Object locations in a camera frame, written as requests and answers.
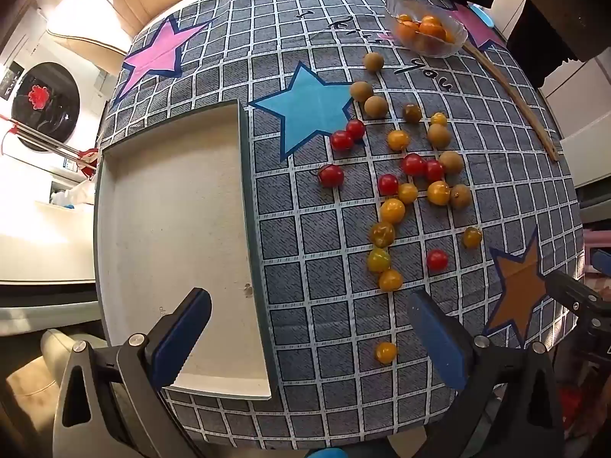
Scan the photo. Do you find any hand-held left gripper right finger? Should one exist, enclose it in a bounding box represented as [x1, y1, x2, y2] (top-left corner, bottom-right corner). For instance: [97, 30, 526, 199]
[407, 289, 566, 458]

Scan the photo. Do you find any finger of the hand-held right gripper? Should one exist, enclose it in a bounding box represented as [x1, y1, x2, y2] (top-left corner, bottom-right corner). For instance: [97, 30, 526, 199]
[545, 271, 611, 344]

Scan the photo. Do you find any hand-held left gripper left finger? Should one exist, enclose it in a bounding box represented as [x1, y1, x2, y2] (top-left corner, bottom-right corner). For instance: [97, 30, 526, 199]
[52, 287, 213, 458]

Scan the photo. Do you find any white rectangular tray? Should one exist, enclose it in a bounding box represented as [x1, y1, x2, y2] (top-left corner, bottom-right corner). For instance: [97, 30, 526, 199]
[94, 99, 280, 402]

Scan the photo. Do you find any red plastic object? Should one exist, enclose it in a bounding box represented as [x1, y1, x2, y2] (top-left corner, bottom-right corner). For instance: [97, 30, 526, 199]
[558, 384, 585, 432]

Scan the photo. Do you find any brownish yellow cherry tomato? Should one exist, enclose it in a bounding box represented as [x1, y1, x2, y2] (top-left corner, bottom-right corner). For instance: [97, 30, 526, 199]
[369, 221, 396, 248]

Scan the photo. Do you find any star-patterned checked tablecloth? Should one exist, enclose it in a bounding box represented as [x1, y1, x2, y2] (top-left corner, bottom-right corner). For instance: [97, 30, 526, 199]
[95, 0, 585, 449]

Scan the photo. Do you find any beige padded chair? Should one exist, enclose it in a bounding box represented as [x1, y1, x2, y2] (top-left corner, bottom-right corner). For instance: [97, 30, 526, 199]
[0, 327, 110, 440]

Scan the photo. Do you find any white cabinet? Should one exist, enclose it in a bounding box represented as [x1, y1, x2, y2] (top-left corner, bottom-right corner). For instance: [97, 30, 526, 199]
[0, 200, 99, 287]

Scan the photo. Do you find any white plastic bag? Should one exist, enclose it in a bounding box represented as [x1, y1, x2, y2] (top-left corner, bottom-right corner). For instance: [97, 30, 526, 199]
[50, 179, 99, 208]

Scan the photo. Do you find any long wooden stick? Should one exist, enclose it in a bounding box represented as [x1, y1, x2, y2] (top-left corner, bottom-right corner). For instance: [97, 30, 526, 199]
[372, 0, 560, 162]

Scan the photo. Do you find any red mop with metal pole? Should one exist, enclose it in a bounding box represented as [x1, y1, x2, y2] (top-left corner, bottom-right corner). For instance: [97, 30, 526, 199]
[0, 114, 101, 179]

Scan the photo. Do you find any white washing machine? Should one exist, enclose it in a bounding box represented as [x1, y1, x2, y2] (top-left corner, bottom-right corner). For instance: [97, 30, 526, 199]
[0, 55, 103, 173]

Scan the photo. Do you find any blue plastic object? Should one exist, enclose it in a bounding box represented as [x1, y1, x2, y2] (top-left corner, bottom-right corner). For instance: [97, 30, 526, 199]
[468, 2, 497, 29]

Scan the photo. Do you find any pile of orange kumquats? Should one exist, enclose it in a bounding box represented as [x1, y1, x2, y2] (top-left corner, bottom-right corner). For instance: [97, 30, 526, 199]
[394, 12, 456, 54]

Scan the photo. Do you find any clear glass bowl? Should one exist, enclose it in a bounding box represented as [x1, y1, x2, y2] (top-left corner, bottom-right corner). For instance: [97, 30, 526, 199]
[385, 0, 469, 59]

